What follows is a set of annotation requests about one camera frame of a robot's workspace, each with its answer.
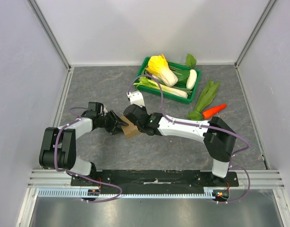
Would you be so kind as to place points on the dark green leaf vegetable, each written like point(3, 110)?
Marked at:
point(182, 75)

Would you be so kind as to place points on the celery stalk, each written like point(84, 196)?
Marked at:
point(146, 82)

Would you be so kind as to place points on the green long beans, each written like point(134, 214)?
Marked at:
point(150, 75)

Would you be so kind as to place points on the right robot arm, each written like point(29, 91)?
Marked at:
point(215, 134)

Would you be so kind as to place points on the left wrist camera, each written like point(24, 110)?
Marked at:
point(105, 110)

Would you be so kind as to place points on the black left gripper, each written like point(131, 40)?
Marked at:
point(114, 119)

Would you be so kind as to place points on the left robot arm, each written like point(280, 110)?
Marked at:
point(59, 150)

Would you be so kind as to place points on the orange carrot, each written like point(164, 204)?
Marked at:
point(209, 113)

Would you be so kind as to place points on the green leafy lettuce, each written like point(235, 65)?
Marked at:
point(207, 96)

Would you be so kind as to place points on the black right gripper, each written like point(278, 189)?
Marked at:
point(137, 121)

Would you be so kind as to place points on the white radish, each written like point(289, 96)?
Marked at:
point(191, 79)

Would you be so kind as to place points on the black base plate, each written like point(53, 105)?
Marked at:
point(196, 178)

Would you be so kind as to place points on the brown cardboard express box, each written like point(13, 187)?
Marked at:
point(131, 130)

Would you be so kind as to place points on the green plastic tray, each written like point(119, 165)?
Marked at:
point(156, 90)

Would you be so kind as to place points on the yellow napa cabbage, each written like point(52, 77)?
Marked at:
point(158, 66)

